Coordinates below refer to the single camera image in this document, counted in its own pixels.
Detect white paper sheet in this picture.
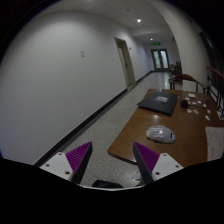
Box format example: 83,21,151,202
205,127,224,161

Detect mouse in plastic bag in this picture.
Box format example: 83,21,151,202
146,125,176,144

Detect green exit sign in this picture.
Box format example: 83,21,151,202
153,42,161,46

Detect wooden armchair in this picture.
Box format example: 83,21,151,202
168,74,206,93

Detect black flat mouse pad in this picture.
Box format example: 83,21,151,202
138,91,179,116

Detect wooden stair railing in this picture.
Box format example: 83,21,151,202
207,66,224,120

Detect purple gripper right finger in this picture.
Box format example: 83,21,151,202
132,141,185,186

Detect beige hallway door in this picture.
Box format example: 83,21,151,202
115,38,136,87

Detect glass double exit door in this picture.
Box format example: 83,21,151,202
151,49,169,71

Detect small black box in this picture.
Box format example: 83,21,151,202
180,100,188,108

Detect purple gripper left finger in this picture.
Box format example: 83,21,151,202
39,140,94,185

